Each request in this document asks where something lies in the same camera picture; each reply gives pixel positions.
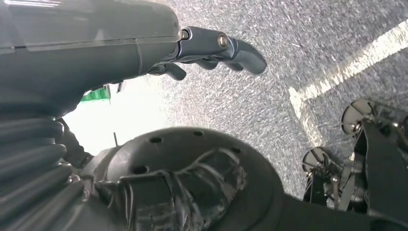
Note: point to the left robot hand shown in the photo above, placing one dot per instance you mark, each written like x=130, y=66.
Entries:
x=63, y=47

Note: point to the green board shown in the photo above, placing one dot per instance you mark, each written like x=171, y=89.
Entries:
x=95, y=95

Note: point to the white floor tape line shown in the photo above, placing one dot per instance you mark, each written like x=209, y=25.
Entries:
x=350, y=67

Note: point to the black disc with holes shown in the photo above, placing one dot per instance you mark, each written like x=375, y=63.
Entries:
x=261, y=197

